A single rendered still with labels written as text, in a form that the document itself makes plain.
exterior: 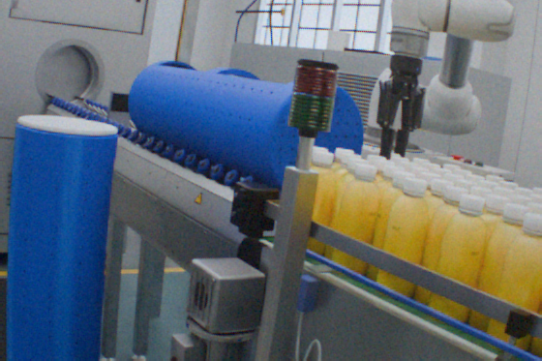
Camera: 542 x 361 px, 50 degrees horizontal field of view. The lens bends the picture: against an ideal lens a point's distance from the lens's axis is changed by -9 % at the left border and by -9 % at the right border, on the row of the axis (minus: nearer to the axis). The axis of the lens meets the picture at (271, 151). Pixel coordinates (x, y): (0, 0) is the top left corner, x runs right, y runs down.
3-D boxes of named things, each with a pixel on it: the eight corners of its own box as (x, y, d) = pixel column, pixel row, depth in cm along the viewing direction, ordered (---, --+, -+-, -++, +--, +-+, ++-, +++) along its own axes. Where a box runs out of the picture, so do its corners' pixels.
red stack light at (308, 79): (316, 94, 97) (320, 69, 97) (344, 99, 92) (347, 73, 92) (283, 90, 94) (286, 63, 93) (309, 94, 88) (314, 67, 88)
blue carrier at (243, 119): (196, 141, 230) (204, 62, 225) (357, 199, 158) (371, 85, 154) (124, 140, 214) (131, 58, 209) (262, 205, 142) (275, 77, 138)
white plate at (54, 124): (89, 134, 145) (88, 138, 145) (133, 127, 172) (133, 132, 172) (-2, 117, 149) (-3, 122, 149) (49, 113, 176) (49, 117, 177)
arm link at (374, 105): (368, 123, 232) (376, 64, 229) (415, 132, 229) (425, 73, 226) (364, 126, 217) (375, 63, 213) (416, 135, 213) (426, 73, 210)
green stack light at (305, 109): (312, 127, 98) (316, 95, 97) (339, 134, 93) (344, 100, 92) (278, 123, 94) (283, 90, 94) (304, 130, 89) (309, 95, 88)
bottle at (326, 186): (299, 245, 129) (314, 156, 127) (330, 254, 126) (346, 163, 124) (283, 251, 123) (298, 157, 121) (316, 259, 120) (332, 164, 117)
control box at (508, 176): (446, 195, 158) (454, 156, 157) (507, 214, 141) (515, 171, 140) (422, 195, 152) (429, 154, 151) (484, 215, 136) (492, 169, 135)
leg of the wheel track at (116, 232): (111, 359, 244) (122, 216, 237) (116, 365, 239) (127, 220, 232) (99, 360, 241) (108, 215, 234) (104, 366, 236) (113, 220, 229)
